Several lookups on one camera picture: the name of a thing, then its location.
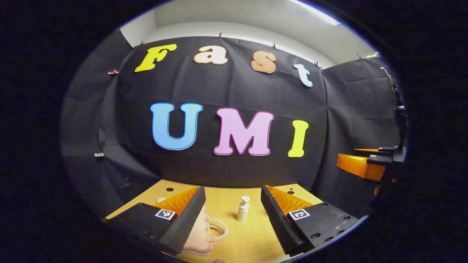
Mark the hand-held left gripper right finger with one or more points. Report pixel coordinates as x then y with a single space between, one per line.
274 215

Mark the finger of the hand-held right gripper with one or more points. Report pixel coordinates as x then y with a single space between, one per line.
380 149
358 166

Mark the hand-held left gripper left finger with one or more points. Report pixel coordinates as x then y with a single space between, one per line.
188 219

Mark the pink suitcase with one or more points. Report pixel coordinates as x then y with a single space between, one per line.
199 237

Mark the white pump bottle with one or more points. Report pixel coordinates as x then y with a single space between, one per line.
243 212

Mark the white clip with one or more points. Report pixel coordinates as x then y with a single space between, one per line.
99 155

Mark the black backdrop cloth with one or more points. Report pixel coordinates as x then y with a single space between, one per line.
226 91

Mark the red clip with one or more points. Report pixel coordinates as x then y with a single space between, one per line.
113 72

